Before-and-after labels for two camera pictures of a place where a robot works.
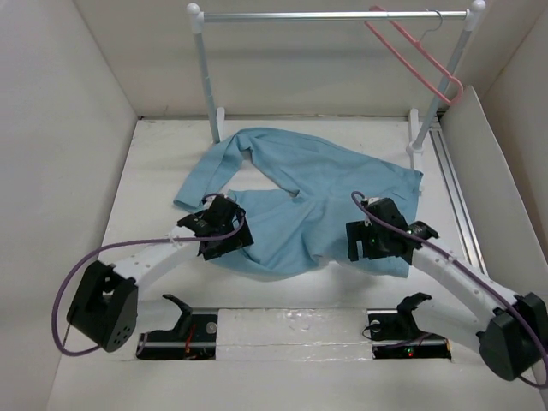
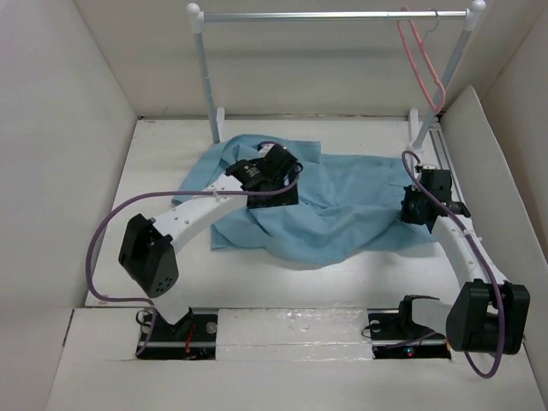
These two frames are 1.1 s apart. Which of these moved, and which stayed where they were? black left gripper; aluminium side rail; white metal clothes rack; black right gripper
Moved: black right gripper; black left gripper
Stayed: aluminium side rail; white metal clothes rack
